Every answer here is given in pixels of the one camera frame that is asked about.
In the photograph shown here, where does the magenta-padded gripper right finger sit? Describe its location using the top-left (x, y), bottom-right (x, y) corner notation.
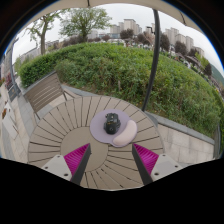
top-left (131, 142), bottom-right (185, 186)

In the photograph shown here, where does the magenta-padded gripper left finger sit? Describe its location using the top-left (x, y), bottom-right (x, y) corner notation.
top-left (40, 142), bottom-right (93, 186)

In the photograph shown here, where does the curved black parasol pole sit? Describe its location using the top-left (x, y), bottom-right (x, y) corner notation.
top-left (141, 8), bottom-right (162, 113)

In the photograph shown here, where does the beige parasol canopy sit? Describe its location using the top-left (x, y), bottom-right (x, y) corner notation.
top-left (33, 0), bottom-right (203, 33)

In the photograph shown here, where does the group of high-rise buildings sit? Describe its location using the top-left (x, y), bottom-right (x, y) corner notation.
top-left (109, 18), bottom-right (205, 57)

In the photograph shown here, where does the slatted wooden chair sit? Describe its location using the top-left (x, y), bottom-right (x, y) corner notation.
top-left (22, 71), bottom-right (70, 123)

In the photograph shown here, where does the round leafy tree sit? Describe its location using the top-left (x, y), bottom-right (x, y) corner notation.
top-left (59, 6), bottom-right (113, 43)

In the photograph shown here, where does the sparse-leaved tree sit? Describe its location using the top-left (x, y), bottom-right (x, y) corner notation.
top-left (24, 9), bottom-right (68, 56)

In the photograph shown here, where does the black computer mouse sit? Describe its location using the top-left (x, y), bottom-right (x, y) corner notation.
top-left (103, 112), bottom-right (122, 136)

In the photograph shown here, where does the lilac mouse pad with wrist rest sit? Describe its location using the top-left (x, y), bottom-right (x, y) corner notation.
top-left (89, 108), bottom-right (139, 148)

